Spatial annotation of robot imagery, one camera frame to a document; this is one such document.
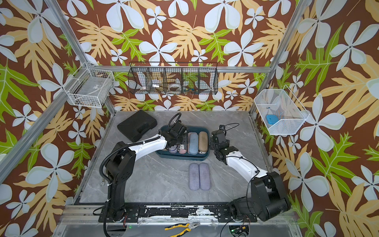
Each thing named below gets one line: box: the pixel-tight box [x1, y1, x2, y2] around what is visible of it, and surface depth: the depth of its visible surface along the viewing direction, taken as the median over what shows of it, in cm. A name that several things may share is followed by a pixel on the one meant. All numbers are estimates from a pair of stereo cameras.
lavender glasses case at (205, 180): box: [199, 162, 212, 191], surface depth 86 cm
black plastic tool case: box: [116, 109, 158, 143], surface depth 109 cm
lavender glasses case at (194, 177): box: [189, 162, 200, 191], surface depth 86 cm
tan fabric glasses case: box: [198, 131, 209, 153], surface depth 96 cm
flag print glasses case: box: [177, 144, 188, 155], surface depth 93 cm
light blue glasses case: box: [187, 131, 199, 156], surface depth 95 cm
